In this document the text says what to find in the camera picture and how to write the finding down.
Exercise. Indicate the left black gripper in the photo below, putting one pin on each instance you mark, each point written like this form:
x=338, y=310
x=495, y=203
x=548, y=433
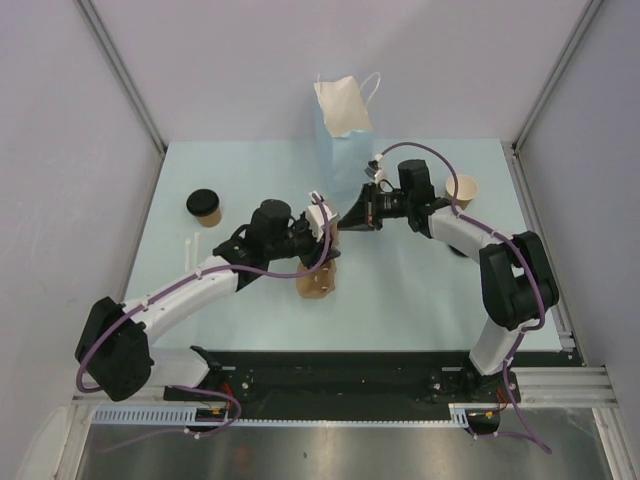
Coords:
x=315, y=250

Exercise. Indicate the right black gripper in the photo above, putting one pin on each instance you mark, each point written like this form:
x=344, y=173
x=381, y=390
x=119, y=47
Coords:
x=365, y=215

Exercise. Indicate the light blue paper bag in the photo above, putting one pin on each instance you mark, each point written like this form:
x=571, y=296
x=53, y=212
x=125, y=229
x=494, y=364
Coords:
x=344, y=133

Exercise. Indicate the brown paper cup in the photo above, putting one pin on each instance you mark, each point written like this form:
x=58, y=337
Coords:
x=461, y=190
x=209, y=218

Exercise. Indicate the black plastic cup lid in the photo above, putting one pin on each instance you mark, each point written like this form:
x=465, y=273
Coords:
x=201, y=199

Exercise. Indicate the brown cardboard cup carrier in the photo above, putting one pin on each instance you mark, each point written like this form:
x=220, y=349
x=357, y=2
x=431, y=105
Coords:
x=318, y=284

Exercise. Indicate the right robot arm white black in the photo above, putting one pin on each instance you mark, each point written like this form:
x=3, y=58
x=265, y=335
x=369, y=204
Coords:
x=517, y=284

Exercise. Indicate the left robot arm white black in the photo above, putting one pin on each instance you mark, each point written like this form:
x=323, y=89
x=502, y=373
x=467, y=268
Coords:
x=114, y=349

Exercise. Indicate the light blue table mat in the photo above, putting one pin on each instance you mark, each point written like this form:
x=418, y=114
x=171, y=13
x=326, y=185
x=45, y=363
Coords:
x=394, y=289

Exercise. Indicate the white wrapped straw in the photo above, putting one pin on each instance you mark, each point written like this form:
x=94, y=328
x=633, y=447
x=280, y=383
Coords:
x=187, y=254
x=195, y=250

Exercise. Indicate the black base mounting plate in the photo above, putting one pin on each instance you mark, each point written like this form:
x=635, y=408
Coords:
x=347, y=386

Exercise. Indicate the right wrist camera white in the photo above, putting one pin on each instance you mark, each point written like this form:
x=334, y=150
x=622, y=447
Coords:
x=375, y=171

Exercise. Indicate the white slotted cable duct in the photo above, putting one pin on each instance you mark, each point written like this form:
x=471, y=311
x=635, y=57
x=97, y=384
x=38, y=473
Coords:
x=143, y=415

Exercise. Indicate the aluminium frame rail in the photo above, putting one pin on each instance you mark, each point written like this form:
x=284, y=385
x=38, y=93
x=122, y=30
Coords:
x=108, y=48

